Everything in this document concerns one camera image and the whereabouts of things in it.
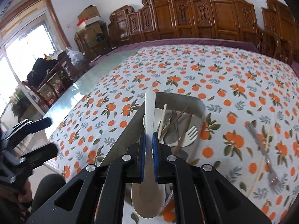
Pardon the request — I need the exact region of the orange print tablecloth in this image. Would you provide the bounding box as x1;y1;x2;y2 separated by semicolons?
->
50;45;298;223

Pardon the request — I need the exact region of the cardboard boxes stack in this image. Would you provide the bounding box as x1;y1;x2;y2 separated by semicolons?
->
76;5;100;32

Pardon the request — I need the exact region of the metal fork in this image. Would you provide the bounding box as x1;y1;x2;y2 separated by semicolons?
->
246;123;281;194

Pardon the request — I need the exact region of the carved wooden bench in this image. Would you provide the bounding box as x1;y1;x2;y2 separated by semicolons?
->
107;0;292;64

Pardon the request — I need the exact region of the dark brown chopstick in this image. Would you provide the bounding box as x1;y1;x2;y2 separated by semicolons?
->
161;107;189;136
173;113;193;155

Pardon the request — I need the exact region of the purple bench cushion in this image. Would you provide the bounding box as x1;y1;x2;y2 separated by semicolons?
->
89;38;259;67

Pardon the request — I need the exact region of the grey utensil tray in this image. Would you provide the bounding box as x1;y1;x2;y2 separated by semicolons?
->
103;93;205;166

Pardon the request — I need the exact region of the white plastic fork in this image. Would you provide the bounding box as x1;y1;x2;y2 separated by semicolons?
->
180;126;198;147

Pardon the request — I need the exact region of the wooden chair with clutter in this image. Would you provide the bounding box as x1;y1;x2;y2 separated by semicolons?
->
22;51;78;108

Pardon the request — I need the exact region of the white plastic spoon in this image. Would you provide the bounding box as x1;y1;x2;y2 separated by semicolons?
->
131;90;165;218

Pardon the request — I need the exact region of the white spoon in tray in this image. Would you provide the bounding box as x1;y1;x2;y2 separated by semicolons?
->
143;108;169;133

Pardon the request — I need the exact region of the light bamboo chopstick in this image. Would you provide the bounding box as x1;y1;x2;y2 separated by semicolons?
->
247;127;270;198
158;104;167;140

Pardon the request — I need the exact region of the white plastic bag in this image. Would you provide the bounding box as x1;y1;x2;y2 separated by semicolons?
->
66;47;84;66

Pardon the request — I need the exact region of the person's left hand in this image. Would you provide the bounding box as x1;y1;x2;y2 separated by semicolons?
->
17;180;33;209

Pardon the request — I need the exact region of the carved wooden armchair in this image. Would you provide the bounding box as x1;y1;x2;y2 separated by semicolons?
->
262;0;298;65

